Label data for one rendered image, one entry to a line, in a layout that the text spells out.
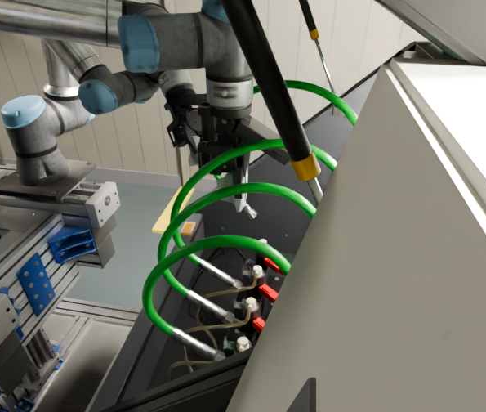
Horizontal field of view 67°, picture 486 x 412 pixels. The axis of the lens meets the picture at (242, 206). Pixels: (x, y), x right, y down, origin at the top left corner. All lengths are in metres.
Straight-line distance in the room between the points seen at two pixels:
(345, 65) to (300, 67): 0.28
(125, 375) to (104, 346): 1.02
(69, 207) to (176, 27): 0.80
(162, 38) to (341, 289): 0.45
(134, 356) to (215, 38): 0.60
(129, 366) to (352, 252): 0.67
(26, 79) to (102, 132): 0.68
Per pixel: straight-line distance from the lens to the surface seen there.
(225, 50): 0.56
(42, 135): 1.21
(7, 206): 1.38
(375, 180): 0.17
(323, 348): 0.17
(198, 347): 0.61
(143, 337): 0.83
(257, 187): 0.48
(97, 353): 1.79
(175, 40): 0.55
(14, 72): 3.48
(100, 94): 0.88
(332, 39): 2.55
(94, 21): 0.67
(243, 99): 0.59
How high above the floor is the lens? 1.59
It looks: 34 degrees down
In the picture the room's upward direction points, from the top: straight up
